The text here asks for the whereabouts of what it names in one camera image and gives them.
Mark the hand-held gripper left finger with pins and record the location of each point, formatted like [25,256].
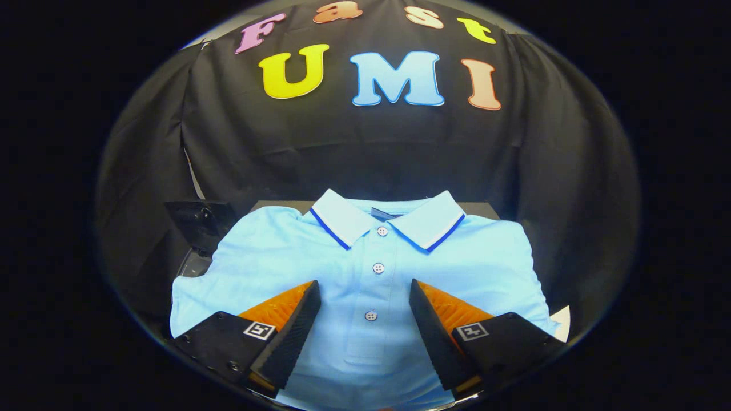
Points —
[294,337]

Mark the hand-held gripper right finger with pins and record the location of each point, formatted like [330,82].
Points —
[434,337]

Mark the light blue polo shirt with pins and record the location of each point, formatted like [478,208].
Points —
[365,274]

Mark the dark washing machine lid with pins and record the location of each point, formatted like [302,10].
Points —
[203,220]

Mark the beige cabinet with dark top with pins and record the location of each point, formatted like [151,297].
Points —
[280,204]

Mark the black backdrop cloth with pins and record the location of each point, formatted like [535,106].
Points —
[342,148]

